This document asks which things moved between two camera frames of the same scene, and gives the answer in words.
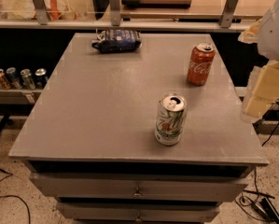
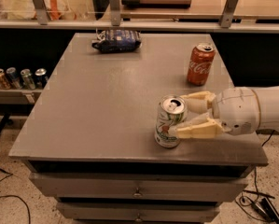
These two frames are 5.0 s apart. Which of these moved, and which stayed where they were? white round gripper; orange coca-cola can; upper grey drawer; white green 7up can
Moved: white round gripper
Stayed: white green 7up can; upper grey drawer; orange coca-cola can
